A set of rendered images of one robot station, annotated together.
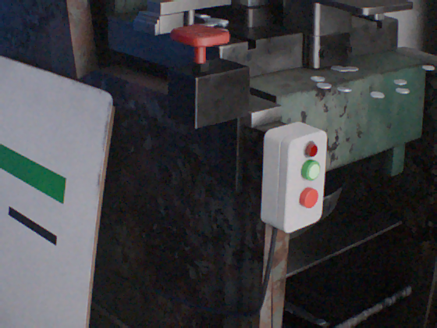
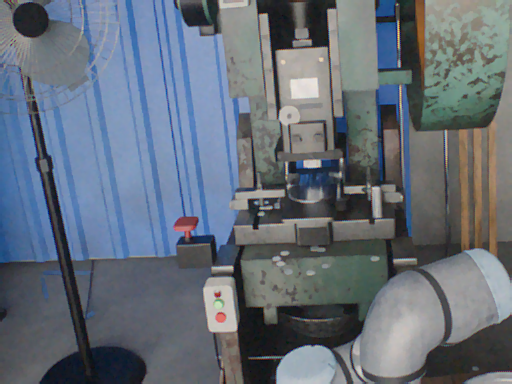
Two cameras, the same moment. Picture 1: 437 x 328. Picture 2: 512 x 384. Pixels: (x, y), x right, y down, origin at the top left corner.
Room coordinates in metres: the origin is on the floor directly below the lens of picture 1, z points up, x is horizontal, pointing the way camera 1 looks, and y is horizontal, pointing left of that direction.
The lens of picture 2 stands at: (0.24, -1.41, 1.44)
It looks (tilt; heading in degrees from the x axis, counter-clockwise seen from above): 19 degrees down; 46
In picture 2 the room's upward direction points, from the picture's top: 5 degrees counter-clockwise
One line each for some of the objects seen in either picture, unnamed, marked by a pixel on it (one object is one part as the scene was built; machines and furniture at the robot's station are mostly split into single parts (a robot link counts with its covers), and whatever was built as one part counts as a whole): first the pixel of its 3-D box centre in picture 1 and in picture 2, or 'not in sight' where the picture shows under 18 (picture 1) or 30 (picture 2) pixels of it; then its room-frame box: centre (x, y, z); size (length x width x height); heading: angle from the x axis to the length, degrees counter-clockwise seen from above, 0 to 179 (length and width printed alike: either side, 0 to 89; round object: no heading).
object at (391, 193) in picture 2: not in sight; (372, 182); (1.66, -0.20, 0.76); 0.17 x 0.06 x 0.10; 131
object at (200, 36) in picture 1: (199, 56); (187, 233); (1.16, 0.02, 0.72); 0.07 x 0.06 x 0.08; 41
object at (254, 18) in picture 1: (258, 5); (315, 196); (1.56, -0.07, 0.72); 0.20 x 0.16 x 0.03; 131
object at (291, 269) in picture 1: (250, 219); (324, 317); (1.56, -0.07, 0.31); 0.43 x 0.42 x 0.01; 131
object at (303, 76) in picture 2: not in sight; (306, 94); (1.52, -0.10, 1.04); 0.17 x 0.15 x 0.30; 41
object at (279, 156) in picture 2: not in sight; (311, 150); (1.56, -0.07, 0.86); 0.20 x 0.16 x 0.05; 131
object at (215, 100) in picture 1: (208, 128); (199, 268); (1.18, 0.01, 0.62); 0.10 x 0.06 x 0.20; 131
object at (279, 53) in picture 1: (260, 29); (316, 211); (1.55, -0.08, 0.68); 0.45 x 0.30 x 0.06; 131
